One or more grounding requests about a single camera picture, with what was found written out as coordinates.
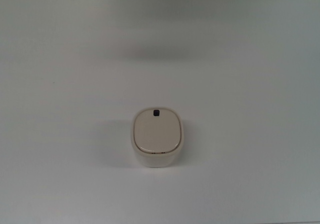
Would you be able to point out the beige bin lid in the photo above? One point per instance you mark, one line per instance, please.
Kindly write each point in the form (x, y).
(156, 134)

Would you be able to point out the small white trash bin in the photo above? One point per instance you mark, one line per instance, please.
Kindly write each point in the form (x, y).
(155, 161)

